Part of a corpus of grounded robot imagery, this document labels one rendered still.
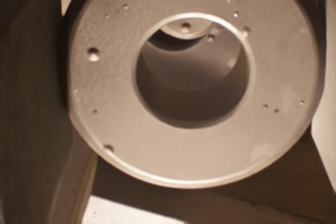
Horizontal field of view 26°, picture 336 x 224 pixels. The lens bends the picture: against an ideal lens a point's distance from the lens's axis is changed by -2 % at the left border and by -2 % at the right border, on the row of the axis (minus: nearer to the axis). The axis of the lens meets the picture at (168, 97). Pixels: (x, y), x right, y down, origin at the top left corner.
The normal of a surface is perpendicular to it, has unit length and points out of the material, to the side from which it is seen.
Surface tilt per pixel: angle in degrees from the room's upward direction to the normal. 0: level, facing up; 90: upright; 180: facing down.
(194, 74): 0
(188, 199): 90
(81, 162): 0
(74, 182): 0
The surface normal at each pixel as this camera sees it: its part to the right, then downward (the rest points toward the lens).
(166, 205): 0.32, -0.88
